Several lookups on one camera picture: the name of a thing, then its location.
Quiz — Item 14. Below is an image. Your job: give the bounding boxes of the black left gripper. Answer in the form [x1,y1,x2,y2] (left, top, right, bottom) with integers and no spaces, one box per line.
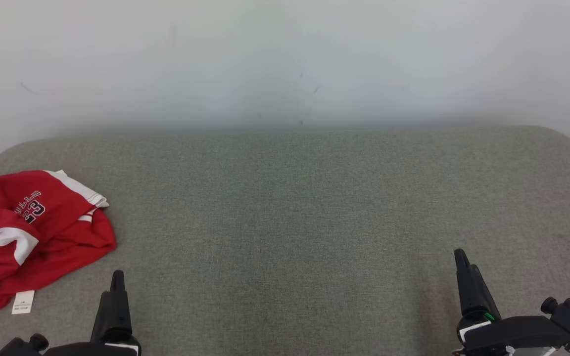
[43,270,142,356]

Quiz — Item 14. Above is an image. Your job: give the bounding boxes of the grey fabric sofa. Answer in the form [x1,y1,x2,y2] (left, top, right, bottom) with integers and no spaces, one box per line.
[0,125,570,356]

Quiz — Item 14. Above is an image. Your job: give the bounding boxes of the red shirt white sleeves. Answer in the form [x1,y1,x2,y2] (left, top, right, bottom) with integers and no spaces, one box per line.
[0,208,117,315]

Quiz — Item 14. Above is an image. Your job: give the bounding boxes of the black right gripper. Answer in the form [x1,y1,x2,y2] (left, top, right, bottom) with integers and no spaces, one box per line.
[455,249,564,356]

